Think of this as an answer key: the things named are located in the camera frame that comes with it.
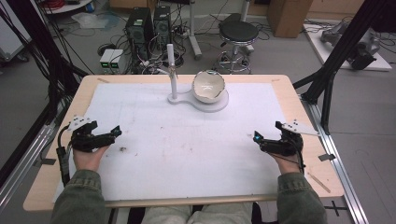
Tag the white board with grey device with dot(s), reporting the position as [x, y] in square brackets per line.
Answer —
[373, 63]

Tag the small black computer tower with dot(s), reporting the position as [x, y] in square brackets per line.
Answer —
[162, 25]

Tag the white eggshell-shaped bowl silver rim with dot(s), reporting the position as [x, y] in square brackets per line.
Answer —
[207, 90]

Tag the person's right hand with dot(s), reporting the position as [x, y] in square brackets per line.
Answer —
[289, 163]

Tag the large black computer tower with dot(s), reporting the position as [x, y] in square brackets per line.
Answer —
[138, 31]

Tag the person's legs light trousers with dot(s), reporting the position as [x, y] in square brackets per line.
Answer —
[196, 214]

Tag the clear plastic bag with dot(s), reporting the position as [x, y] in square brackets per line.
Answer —
[90, 20]

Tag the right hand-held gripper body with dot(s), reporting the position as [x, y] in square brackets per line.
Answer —
[286, 144]

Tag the black tape cross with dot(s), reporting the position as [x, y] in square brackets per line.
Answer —
[334, 207]

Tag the aluminium rail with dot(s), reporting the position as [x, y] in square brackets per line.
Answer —
[339, 168]
[25, 161]

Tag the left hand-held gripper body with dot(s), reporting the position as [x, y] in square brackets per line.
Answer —
[90, 141]

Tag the person's left hand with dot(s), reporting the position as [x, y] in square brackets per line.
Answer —
[88, 160]

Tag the white table mat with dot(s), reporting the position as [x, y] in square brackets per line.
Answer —
[186, 155]

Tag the black round stool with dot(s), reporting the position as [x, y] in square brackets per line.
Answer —
[238, 31]

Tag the white power supply unit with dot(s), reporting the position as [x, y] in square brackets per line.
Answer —
[106, 59]
[117, 59]

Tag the black metal frame post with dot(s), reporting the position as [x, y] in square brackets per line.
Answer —
[31, 34]
[342, 46]

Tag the white stand with hook pole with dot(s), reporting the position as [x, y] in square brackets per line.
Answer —
[206, 108]

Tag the thin wooden stick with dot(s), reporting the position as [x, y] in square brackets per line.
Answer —
[319, 182]

